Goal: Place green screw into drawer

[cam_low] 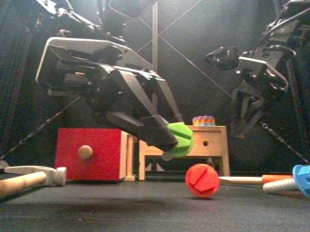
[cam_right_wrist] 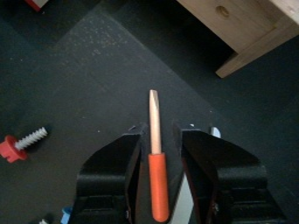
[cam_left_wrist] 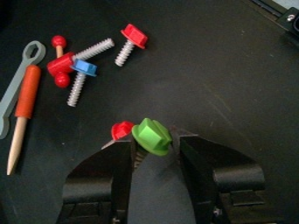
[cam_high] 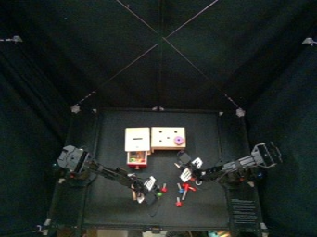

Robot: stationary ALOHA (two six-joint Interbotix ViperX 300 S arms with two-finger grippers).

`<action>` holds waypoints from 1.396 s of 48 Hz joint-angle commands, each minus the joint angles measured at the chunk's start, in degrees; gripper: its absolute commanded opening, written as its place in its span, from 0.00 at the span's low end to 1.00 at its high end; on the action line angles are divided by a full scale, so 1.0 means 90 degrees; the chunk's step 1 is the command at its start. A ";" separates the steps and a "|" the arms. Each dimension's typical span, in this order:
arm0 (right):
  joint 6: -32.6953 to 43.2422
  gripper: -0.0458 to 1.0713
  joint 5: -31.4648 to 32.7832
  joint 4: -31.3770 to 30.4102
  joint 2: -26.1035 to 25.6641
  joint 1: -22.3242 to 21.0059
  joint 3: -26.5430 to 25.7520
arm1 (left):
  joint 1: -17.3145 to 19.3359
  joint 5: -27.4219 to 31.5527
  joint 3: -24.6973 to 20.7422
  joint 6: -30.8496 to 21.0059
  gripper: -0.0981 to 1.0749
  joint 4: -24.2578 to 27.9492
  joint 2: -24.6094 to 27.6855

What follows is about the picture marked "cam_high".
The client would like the red-fronted wooden drawer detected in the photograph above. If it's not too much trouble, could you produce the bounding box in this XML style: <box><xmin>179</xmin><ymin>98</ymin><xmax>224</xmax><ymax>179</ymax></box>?
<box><xmin>125</xmin><ymin>150</ymin><xmax>148</xmax><ymax>169</ymax></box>

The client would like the wooden drawer cabinet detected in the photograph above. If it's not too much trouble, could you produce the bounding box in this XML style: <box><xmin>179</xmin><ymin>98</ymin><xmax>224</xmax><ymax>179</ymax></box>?
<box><xmin>124</xmin><ymin>127</ymin><xmax>152</xmax><ymax>153</ymax></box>

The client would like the red toy hammer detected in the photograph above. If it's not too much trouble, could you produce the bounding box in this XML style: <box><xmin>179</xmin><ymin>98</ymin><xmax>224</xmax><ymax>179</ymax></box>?
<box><xmin>180</xmin><ymin>182</ymin><xmax>197</xmax><ymax>202</ymax></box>

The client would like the wooden block with holes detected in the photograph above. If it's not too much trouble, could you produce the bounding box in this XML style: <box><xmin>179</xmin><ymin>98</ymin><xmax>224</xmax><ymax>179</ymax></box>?
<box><xmin>149</xmin><ymin>126</ymin><xmax>187</xmax><ymax>153</ymax></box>

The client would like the white printed label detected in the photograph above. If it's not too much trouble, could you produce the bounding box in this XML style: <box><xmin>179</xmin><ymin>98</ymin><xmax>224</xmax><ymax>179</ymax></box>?
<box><xmin>230</xmin><ymin>197</ymin><xmax>258</xmax><ymax>226</ymax></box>

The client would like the silver table clamp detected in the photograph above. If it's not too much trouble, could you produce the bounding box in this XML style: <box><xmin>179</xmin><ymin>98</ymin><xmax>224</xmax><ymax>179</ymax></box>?
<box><xmin>34</xmin><ymin>218</ymin><xmax>53</xmax><ymax>236</ymax></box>
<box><xmin>258</xmin><ymin>222</ymin><xmax>270</xmax><ymax>237</ymax></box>

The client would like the thin black cable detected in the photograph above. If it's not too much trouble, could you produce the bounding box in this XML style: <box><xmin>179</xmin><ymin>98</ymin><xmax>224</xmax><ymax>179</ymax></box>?
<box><xmin>147</xmin><ymin>193</ymin><xmax>163</xmax><ymax>218</ymax></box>

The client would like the thin diagonal frame wire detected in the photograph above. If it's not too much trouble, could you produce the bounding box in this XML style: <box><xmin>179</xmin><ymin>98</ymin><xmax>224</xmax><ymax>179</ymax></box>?
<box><xmin>74</xmin><ymin>0</ymin><xmax>220</xmax><ymax>106</ymax></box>
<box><xmin>115</xmin><ymin>0</ymin><xmax>244</xmax><ymax>112</ymax></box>

